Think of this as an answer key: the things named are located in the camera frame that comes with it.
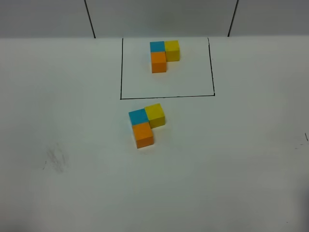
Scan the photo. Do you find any yellow template block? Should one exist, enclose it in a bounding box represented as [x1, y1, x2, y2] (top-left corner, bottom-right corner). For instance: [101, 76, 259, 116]
[165, 40, 180, 62]

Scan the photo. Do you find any white template paper sheet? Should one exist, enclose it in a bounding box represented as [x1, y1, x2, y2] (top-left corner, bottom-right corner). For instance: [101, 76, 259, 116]
[121, 37, 214, 100]

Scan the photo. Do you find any orange template block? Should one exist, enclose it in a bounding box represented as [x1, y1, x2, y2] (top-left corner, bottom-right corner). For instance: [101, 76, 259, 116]
[151, 52, 167, 73]

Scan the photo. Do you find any blue template block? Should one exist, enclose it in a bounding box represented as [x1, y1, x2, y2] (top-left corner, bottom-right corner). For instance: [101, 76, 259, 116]
[150, 41, 165, 53]

